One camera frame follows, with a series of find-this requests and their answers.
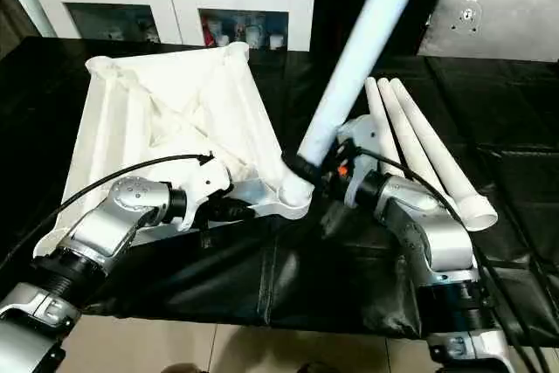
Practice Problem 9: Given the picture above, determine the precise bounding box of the white plastic table top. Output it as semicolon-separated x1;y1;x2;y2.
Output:
35;41;315;256

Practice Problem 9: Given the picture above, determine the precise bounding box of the white plastic table leg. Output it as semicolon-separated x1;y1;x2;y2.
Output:
390;77;499;232
297;0;433;169
365;77;404;178
377;77;460;208

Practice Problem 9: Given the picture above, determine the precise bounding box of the black work mat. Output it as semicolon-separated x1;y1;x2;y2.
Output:
0;37;559;348

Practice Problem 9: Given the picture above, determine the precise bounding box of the grey cushion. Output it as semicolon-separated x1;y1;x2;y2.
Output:
418;0;559;64

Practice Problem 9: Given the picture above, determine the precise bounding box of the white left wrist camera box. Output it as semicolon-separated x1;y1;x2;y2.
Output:
177;159;233;232

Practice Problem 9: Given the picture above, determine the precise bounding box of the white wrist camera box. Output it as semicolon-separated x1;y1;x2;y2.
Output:
336;115;387;210
177;159;233;232

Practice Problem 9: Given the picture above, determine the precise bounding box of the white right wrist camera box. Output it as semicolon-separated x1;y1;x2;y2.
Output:
336;115;387;210

